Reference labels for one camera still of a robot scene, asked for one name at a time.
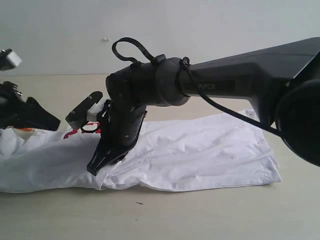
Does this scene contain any left wrist camera black silver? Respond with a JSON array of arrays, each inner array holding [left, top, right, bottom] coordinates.
[[0, 48, 22, 72]]

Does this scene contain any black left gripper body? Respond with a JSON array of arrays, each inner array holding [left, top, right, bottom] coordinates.
[[0, 81, 61, 131]]

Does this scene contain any black right camera cable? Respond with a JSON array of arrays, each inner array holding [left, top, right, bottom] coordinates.
[[82, 37, 288, 137]]

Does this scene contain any white t-shirt red lettering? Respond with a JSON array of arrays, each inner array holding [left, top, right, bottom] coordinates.
[[0, 113, 281, 193]]

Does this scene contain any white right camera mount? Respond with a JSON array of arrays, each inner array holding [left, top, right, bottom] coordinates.
[[86, 97, 107, 122]]

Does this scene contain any orange clothing tag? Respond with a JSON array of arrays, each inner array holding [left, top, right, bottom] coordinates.
[[19, 128, 35, 134]]

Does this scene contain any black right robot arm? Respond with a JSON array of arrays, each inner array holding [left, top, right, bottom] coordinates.
[[86, 37, 320, 175]]

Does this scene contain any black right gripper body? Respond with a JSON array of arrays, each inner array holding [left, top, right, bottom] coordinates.
[[86, 100, 147, 175]]

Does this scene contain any right wrist camera black silver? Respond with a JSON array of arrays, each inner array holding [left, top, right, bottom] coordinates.
[[65, 91, 103, 130]]

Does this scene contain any wrist camera black silver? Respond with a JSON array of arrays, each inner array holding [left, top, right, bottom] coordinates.
[[0, 48, 22, 72], [65, 91, 103, 130]]

